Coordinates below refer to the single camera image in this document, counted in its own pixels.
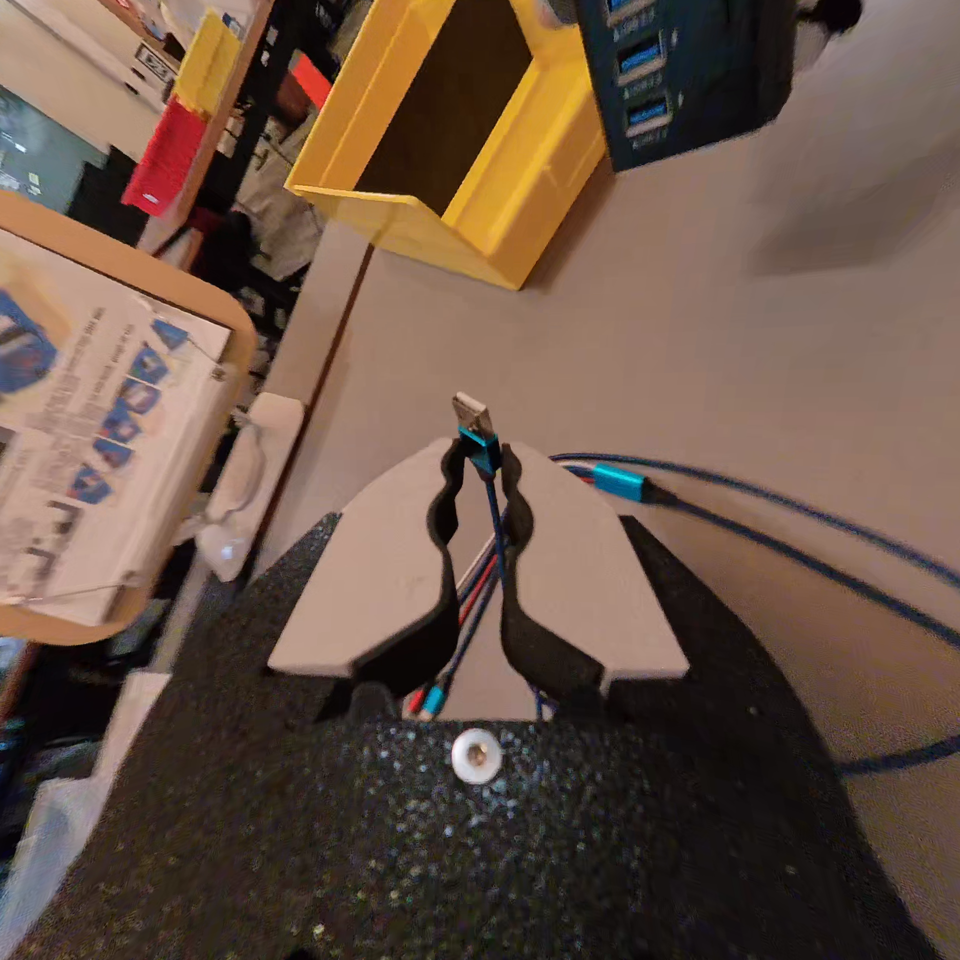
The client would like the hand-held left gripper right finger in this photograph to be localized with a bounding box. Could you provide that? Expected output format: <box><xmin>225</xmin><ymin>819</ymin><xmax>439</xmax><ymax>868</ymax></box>
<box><xmin>498</xmin><ymin>441</ymin><xmax>691</xmax><ymax>702</ymax></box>

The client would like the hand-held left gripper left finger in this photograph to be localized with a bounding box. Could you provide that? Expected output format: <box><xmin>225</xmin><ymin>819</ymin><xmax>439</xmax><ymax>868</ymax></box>
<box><xmin>267</xmin><ymin>437</ymin><xmax>461</xmax><ymax>700</ymax></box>

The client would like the black multi-port usb hub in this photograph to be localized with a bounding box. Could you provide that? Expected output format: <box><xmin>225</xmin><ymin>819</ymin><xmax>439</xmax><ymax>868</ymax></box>
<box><xmin>577</xmin><ymin>0</ymin><xmax>796</xmax><ymax>174</ymax></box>

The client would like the yellow plastic bin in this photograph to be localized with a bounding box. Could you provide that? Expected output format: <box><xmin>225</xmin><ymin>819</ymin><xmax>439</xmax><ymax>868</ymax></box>
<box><xmin>285</xmin><ymin>0</ymin><xmax>609</xmax><ymax>292</ymax></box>

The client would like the blue multi-head usb cable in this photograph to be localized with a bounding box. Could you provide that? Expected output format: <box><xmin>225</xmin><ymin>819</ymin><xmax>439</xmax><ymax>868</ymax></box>
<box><xmin>405</xmin><ymin>390</ymin><xmax>960</xmax><ymax>777</ymax></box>

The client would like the large black USB hub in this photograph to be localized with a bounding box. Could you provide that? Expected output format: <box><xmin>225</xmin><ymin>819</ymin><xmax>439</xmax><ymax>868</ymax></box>
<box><xmin>352</xmin><ymin>0</ymin><xmax>534</xmax><ymax>219</ymax></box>

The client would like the orange traffic cone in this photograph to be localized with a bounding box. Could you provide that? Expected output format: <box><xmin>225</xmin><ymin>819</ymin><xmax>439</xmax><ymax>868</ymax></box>
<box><xmin>288</xmin><ymin>56</ymin><xmax>333</xmax><ymax>111</ymax></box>

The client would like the grey top table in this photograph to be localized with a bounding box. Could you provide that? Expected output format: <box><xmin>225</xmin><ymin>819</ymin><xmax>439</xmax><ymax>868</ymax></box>
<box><xmin>135</xmin><ymin>0</ymin><xmax>277</xmax><ymax>256</ymax></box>

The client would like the small yellow bin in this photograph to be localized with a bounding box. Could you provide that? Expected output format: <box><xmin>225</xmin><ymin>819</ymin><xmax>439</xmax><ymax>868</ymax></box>
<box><xmin>172</xmin><ymin>7</ymin><xmax>243</xmax><ymax>117</ymax></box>

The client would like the instruction sheet on wooden stand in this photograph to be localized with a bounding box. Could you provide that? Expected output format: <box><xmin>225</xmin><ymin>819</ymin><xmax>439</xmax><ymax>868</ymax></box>
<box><xmin>0</xmin><ymin>191</ymin><xmax>309</xmax><ymax>646</ymax></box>

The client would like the black white tag sign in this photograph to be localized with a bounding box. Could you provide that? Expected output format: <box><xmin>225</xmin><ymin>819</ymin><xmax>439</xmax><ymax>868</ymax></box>
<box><xmin>135</xmin><ymin>41</ymin><xmax>181</xmax><ymax>84</ymax></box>

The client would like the red plastic bin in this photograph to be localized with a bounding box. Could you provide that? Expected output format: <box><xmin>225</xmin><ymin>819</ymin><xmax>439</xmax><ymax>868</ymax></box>
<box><xmin>120</xmin><ymin>97</ymin><xmax>211</xmax><ymax>219</ymax></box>

